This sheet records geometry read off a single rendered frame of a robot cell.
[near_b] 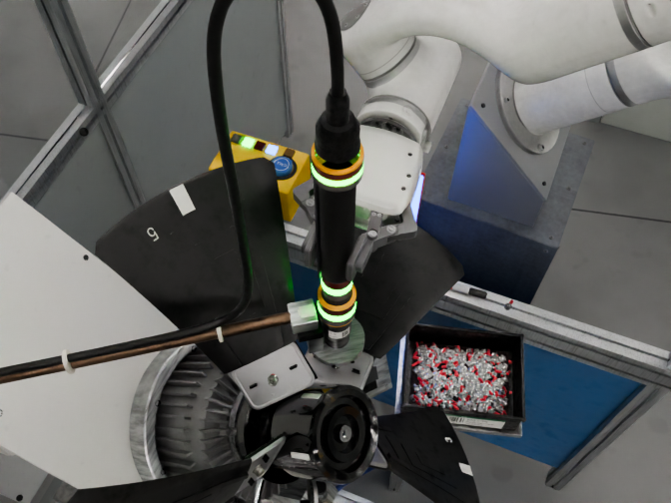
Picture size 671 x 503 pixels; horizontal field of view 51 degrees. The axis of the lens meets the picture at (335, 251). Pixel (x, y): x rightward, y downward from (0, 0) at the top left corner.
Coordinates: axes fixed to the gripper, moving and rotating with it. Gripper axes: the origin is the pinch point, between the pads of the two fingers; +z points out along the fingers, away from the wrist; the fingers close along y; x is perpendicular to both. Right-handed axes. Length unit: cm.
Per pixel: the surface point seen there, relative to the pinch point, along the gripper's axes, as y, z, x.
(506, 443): -36, -37, -130
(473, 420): -22, -13, -63
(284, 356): 4.8, 4.7, -19.9
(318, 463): -3.6, 14.4, -22.8
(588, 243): -48, -123, -146
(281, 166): 25, -36, -39
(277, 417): 3.4, 10.6, -24.5
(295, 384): 2.6, 6.5, -22.6
